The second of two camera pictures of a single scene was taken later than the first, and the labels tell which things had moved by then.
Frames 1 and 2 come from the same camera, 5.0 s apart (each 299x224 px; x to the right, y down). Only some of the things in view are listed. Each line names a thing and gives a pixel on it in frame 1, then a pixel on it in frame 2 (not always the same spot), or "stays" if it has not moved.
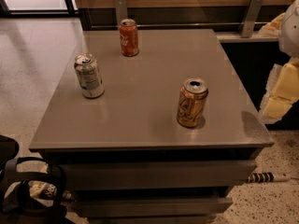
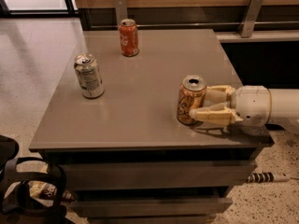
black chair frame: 14,210 stays
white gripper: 290,32 → 252,105
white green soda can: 89,76 stays
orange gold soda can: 192,96 stays
